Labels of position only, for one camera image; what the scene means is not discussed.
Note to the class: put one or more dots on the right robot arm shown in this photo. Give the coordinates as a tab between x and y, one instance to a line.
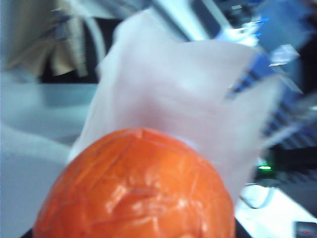
188	17

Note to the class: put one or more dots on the black device green light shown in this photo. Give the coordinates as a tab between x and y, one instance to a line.
284	158

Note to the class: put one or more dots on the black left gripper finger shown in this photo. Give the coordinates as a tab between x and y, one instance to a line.
29	234

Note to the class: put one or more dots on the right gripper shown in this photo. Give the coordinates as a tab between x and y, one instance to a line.
257	63

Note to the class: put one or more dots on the black box red light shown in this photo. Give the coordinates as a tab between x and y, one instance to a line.
307	230

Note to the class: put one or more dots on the red trudi paper bag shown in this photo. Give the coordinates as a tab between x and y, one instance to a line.
161	86

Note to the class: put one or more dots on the orange fruit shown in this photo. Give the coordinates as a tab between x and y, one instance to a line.
136	193

